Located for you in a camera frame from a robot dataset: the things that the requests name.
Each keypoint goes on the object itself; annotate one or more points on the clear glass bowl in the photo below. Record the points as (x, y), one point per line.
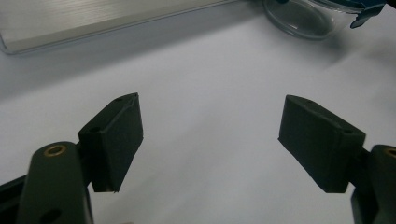
(299, 17)

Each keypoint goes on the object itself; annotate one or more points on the blue plastic piece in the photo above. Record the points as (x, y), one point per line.
(364, 14)

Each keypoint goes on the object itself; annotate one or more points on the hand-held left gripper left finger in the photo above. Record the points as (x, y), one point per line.
(112, 140)

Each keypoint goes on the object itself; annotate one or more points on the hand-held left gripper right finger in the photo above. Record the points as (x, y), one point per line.
(320, 146)

